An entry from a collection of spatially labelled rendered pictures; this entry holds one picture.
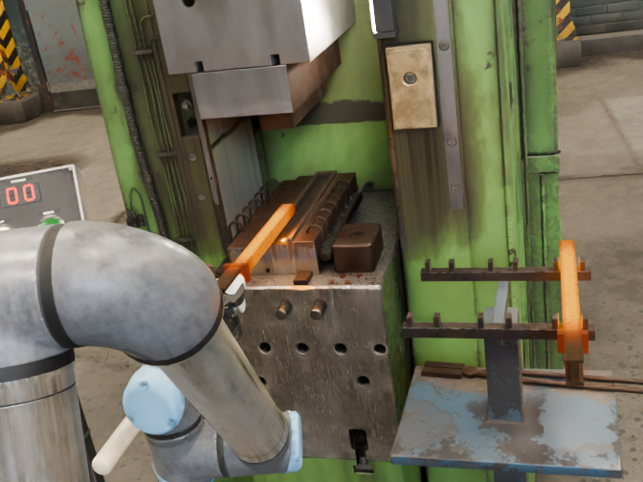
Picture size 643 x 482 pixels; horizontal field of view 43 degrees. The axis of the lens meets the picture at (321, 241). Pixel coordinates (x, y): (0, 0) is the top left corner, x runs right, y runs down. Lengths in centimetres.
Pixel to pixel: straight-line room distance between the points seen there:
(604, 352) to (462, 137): 157
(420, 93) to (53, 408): 110
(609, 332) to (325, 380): 166
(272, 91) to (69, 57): 698
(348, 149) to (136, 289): 145
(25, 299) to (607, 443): 109
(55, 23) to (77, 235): 779
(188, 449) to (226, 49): 77
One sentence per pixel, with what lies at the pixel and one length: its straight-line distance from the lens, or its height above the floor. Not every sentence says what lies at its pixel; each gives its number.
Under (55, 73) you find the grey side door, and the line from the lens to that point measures 864.
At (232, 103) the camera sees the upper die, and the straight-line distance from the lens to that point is 164.
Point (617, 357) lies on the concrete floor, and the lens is 309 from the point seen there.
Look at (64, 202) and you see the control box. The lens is 181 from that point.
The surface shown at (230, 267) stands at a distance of 149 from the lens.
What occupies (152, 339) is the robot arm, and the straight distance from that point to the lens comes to 76.
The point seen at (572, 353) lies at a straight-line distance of 125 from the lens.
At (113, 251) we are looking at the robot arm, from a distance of 73.
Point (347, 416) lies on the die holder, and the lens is 184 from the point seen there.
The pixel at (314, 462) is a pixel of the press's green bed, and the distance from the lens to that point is 195.
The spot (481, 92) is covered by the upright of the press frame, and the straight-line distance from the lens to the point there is 169.
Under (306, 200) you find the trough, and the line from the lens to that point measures 195.
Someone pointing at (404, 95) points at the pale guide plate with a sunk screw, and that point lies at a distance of 168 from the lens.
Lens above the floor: 166
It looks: 23 degrees down
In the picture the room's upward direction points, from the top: 9 degrees counter-clockwise
